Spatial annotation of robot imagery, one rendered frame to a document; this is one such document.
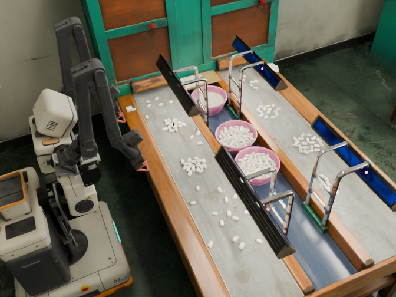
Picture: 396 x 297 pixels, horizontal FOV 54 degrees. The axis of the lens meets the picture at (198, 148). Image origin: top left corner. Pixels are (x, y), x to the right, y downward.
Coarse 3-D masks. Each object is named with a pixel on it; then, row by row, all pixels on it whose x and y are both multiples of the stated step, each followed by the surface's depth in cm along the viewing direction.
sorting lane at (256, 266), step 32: (160, 96) 284; (160, 128) 258; (192, 128) 256; (192, 192) 217; (224, 192) 216; (224, 224) 201; (224, 256) 187; (256, 256) 187; (256, 288) 175; (288, 288) 174
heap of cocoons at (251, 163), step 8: (240, 160) 233; (248, 160) 233; (256, 160) 233; (264, 160) 233; (272, 160) 232; (240, 168) 229; (248, 168) 228; (256, 168) 230; (264, 168) 228; (264, 176) 225
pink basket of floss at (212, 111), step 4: (216, 88) 285; (220, 88) 283; (192, 92) 281; (216, 92) 286; (220, 92) 284; (224, 92) 281; (192, 96) 280; (224, 96) 281; (220, 104) 269; (200, 108) 271; (212, 108) 269; (216, 108) 270; (220, 108) 274; (212, 112) 273; (216, 112) 275
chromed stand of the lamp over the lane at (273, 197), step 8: (272, 168) 176; (248, 176) 173; (256, 176) 174; (272, 176) 180; (272, 184) 184; (272, 192) 186; (288, 192) 166; (264, 200) 163; (272, 200) 164; (280, 200) 182; (288, 200) 172; (272, 208) 194; (288, 208) 174; (288, 216) 178; (288, 224) 182
